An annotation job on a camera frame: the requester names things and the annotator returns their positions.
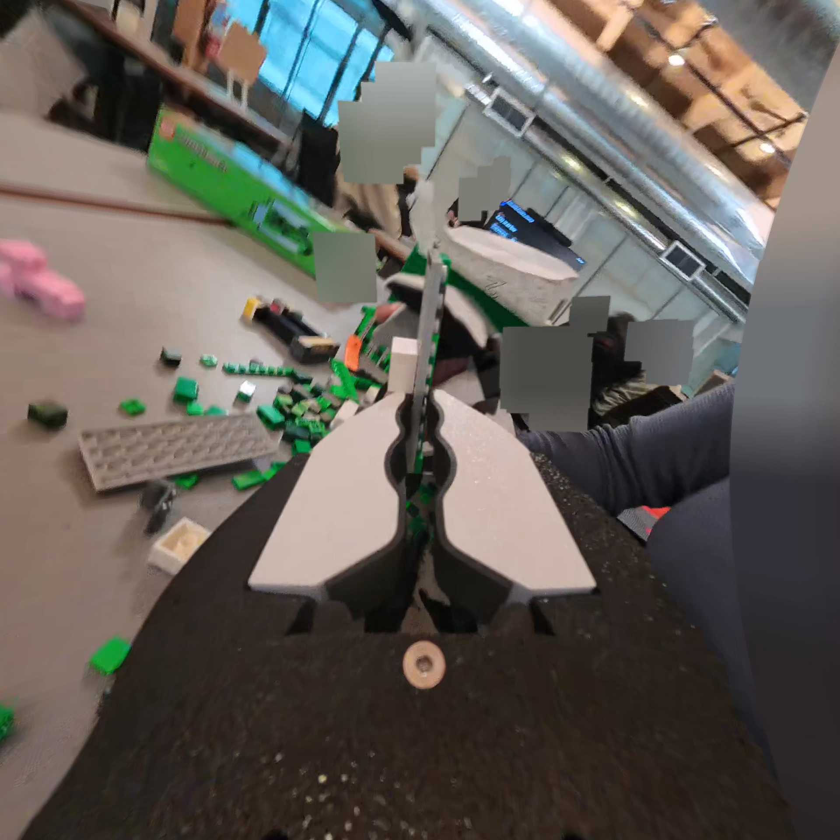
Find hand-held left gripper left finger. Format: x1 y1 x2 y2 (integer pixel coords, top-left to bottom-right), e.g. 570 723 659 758
248 392 412 601

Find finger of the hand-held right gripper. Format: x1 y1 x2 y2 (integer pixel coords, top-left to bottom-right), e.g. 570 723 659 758
371 315 422 352
385 272 491 349

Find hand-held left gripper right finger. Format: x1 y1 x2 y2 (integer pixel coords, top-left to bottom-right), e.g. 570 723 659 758
430 388 598 605

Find grey brick plate green tiles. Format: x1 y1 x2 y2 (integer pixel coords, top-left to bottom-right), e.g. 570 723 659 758
389 251 455 475

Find person's right forearm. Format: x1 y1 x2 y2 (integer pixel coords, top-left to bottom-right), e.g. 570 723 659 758
518 384 736 519

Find grey desk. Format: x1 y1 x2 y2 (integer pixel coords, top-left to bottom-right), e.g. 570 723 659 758
0 112 657 840

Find wooden desk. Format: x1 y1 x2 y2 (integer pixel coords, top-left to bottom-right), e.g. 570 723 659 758
66 0 291 143

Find green plastic bin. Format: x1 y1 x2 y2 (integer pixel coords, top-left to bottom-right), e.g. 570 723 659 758
400 249 527 329

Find white paper bag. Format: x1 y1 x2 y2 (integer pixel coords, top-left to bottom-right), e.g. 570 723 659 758
446 226 580 309

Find black brick assembly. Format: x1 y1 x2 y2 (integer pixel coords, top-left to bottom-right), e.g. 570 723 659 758
243 297 340 366

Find dark monitor screen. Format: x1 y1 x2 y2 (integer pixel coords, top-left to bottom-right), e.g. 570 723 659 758
486 200 585 268

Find pile of loose green bricks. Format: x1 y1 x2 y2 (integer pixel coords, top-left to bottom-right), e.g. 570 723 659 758
0 308 434 742

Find white brick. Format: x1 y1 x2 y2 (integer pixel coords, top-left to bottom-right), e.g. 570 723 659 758
147 517 211 575

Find plain grey brick plate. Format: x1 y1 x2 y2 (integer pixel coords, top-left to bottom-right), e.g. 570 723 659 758
79 412 283 493

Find small black studded brick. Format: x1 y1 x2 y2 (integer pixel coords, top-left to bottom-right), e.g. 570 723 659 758
140 479 177 534

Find person's clothed lap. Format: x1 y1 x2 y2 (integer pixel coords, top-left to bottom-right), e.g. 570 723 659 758
646 482 778 756

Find white air vent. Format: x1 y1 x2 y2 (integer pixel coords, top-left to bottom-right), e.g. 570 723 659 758
659 241 707 281
486 88 536 136

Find green brick set box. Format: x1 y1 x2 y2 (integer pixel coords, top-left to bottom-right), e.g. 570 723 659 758
146 108 368 277

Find large glass window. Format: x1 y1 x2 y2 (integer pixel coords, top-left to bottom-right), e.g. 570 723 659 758
223 0 396 127

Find tan board stand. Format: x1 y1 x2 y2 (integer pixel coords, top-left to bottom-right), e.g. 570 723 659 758
220 26 268 110

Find pink brick pig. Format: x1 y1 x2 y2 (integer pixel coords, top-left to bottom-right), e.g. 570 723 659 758
0 239 88 321

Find orange red strap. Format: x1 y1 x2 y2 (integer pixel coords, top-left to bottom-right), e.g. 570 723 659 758
617 504 672 541

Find silver air duct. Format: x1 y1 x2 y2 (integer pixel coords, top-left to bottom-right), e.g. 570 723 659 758
407 0 778 322

